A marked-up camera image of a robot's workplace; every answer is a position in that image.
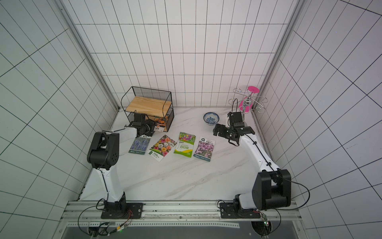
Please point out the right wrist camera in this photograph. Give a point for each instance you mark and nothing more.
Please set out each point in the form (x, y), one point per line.
(235, 119)

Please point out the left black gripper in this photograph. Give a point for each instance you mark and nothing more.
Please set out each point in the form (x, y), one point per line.
(152, 124)

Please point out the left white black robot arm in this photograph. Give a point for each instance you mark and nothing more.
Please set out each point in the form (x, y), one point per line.
(103, 156)

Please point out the colourful ranunculus seed bag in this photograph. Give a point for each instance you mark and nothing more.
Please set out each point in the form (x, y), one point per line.
(161, 148)

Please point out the black wire mesh shelf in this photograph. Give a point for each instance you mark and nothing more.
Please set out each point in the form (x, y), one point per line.
(151, 102)

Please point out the blue white floral bowl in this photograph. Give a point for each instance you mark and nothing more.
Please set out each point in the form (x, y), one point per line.
(211, 118)

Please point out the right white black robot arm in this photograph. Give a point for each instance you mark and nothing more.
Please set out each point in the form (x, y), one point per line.
(272, 186)

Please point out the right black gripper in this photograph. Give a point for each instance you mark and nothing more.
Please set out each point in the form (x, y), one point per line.
(223, 131)

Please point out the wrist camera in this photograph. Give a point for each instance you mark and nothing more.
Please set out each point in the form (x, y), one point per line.
(138, 117)
(235, 119)

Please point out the chrome pink cup rack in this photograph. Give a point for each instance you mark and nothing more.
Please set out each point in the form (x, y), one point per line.
(251, 100)

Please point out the lavender seed bag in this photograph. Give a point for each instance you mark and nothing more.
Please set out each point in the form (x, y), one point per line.
(140, 145)

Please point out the green zinnias seed bag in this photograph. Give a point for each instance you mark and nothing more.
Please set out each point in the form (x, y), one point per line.
(185, 144)

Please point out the orange marigold seed bag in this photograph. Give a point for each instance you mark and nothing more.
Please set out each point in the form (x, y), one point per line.
(160, 124)

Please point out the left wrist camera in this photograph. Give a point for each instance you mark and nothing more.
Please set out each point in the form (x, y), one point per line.
(138, 117)

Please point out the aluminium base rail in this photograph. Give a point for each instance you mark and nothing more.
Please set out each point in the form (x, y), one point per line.
(86, 214)

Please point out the purple flower seed bag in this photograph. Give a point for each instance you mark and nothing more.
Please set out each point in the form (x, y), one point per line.
(204, 149)

